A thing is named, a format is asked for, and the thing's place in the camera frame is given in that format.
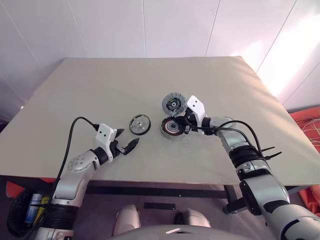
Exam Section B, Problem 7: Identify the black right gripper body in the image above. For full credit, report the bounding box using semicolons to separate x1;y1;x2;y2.
184;111;201;133

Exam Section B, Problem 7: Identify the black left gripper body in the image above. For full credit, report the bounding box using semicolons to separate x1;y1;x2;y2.
111;138;126;159

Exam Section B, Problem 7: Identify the grey motor housing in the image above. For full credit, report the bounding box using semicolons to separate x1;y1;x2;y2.
159;117;186;139

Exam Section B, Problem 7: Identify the grey round housing lid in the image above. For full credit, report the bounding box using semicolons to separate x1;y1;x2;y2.
161;92;187;116

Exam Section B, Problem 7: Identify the silver spoked rotor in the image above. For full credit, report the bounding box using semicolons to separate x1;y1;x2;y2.
129;114;152;136

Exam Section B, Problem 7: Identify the black floor tape strip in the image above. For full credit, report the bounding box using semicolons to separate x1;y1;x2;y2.
143;202;176;210

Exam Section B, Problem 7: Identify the silver left robot leg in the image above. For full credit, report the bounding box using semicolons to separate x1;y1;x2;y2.
113;204;141;236

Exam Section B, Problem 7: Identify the silver robot leg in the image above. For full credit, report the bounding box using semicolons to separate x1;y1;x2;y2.
113;204;141;236
174;209;211;228

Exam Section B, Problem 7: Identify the yellow bottle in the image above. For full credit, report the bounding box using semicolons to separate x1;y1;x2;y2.
34;196;51;223

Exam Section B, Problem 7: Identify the silver right robot leg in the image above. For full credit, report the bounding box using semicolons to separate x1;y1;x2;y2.
174;209;211;228

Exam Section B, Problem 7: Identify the silver robot torso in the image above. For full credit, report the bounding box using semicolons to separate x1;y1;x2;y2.
109;223;271;240

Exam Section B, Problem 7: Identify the blue white spray can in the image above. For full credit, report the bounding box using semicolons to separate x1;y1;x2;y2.
24;193;43;223

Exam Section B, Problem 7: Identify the orange object under table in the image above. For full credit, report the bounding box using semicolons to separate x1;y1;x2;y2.
6;181;26;198

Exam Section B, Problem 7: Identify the black bag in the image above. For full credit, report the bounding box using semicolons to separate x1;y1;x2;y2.
6;184;55;238

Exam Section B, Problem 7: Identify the orange fabric sheet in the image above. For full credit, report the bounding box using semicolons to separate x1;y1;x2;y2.
289;106;320;221

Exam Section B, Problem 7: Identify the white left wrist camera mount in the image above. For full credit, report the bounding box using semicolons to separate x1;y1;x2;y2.
95;123;118;165

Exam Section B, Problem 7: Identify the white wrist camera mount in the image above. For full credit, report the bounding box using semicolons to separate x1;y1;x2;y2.
95;123;118;165
186;94;206;124

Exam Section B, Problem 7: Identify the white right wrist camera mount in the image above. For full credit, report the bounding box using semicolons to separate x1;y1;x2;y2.
186;94;206;124

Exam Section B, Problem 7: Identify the black table frame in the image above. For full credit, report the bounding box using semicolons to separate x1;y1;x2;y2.
0;174;313;215

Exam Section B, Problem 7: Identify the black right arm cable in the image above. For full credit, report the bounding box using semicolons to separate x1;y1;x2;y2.
186;120;263;161

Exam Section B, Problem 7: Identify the white cable coil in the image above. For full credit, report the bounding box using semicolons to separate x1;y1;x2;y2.
301;117;320;146

